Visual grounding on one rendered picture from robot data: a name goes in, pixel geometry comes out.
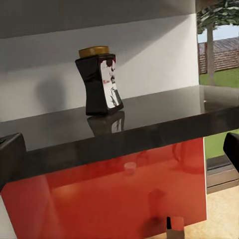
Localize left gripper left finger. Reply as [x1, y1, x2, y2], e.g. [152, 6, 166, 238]
[0, 132, 26, 194]

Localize bottle of coffee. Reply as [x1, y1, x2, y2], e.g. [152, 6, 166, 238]
[75, 46, 124, 116]

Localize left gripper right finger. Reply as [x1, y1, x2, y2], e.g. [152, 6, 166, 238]
[223, 132, 239, 172]

